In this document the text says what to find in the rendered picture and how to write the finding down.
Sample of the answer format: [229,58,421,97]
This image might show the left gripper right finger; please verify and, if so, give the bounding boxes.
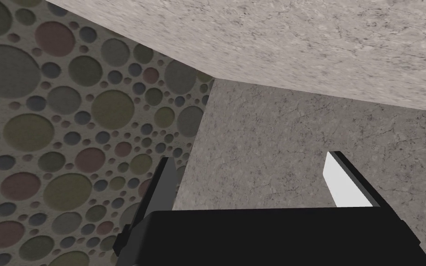
[323,151,392,208]

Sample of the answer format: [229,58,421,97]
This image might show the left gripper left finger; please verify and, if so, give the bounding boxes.
[133,157,178,227]

